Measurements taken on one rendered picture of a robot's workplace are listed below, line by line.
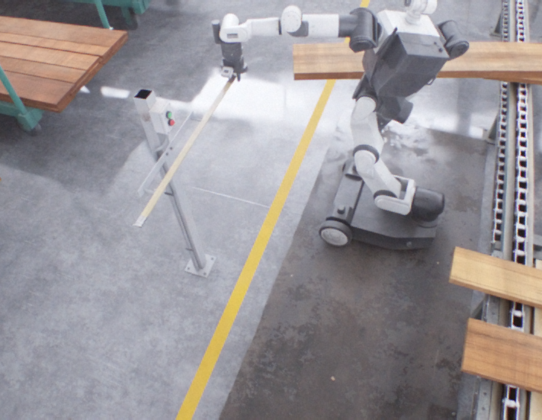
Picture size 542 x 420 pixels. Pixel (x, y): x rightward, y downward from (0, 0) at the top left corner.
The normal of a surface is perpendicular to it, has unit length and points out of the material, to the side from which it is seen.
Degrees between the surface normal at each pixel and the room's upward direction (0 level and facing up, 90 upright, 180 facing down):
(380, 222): 0
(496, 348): 0
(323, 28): 74
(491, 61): 0
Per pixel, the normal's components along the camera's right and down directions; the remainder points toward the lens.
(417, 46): 0.22, -0.50
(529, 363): -0.07, -0.60
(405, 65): 0.17, 0.87
